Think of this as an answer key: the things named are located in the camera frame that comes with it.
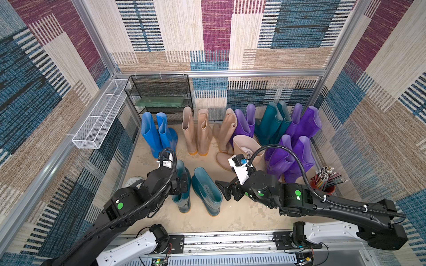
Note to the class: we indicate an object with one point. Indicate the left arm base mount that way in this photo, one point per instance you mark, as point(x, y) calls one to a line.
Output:
point(166, 242)

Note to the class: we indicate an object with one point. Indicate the black wire shelf rack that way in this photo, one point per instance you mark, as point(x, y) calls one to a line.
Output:
point(169, 94)

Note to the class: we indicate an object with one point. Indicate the red pencil bucket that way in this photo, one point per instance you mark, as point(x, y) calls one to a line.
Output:
point(328, 190)

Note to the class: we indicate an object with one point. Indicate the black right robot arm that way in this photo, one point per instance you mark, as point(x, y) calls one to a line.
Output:
point(372, 222)

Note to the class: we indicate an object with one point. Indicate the green pad on shelf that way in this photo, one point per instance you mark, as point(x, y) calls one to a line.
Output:
point(161, 101)

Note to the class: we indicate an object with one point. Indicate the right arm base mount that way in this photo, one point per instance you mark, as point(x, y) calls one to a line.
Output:
point(294, 239)

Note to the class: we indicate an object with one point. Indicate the blue boot from pile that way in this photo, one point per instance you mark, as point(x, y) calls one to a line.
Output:
point(168, 136)

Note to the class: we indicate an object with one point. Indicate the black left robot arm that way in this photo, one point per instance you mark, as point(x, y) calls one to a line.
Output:
point(142, 199)

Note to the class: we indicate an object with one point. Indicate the white wire mesh basket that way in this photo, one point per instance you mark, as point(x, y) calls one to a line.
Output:
point(98, 123)

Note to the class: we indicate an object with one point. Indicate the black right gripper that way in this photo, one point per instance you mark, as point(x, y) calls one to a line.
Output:
point(235, 189)

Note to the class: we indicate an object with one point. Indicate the beige boot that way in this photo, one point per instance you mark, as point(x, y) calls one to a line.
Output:
point(188, 129)
point(204, 132)
point(243, 144)
point(223, 132)

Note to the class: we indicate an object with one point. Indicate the white round alarm clock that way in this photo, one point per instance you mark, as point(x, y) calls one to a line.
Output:
point(136, 181)

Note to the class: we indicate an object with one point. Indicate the beige boot front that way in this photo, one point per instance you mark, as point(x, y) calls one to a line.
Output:
point(204, 132)

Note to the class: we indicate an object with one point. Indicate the teal boot standing back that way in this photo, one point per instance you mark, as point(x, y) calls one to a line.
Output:
point(287, 120)

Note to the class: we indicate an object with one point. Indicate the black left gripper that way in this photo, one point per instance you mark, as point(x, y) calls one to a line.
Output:
point(178, 189)

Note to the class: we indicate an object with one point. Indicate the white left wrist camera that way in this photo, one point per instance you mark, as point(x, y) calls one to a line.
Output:
point(165, 159)

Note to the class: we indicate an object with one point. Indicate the teal boot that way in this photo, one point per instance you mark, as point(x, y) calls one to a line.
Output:
point(269, 124)
point(183, 199)
point(287, 120)
point(207, 191)

